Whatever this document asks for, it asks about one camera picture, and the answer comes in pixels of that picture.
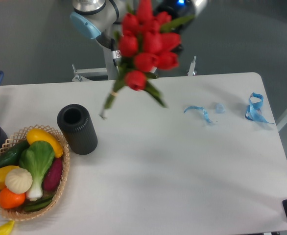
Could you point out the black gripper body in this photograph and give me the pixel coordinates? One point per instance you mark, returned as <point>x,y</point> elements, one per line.
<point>177,9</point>

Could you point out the red tulip bouquet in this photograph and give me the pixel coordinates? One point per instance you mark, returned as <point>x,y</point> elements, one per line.
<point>147,42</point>

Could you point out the black ribbed vase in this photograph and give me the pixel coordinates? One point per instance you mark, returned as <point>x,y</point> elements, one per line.
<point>76,125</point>

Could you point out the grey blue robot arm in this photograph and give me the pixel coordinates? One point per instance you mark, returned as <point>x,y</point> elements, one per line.
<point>99,19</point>

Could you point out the small blue ribbon strip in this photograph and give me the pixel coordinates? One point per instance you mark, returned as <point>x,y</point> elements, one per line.
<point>205,114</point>

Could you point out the large blue ribbon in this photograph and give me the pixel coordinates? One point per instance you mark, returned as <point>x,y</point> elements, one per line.
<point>253,110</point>

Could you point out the woven wicker basket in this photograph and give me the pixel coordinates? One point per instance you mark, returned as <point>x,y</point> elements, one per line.
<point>17,213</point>

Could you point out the green bok choy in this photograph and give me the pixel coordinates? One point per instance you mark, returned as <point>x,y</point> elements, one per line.
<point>37,160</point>

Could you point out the purple sweet potato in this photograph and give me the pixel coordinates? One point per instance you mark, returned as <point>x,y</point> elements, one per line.
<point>53,177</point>

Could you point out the dark green cucumber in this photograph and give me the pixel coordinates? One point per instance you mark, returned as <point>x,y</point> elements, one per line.
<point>13,154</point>

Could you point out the white steamed bun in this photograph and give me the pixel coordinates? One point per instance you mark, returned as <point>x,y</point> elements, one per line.
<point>18,180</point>

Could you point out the green vegetable under basket items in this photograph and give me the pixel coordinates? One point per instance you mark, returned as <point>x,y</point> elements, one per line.
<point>38,204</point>

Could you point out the yellow bell pepper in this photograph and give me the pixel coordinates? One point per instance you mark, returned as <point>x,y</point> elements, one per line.
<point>3,172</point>

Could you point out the orange fruit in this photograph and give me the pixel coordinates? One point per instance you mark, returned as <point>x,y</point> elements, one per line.
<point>9,200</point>

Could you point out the yellow banana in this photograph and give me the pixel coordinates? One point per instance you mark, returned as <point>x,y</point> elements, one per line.
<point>7,228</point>

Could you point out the metal table frame bracket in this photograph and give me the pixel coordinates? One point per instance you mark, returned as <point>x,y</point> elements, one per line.
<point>100,74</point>

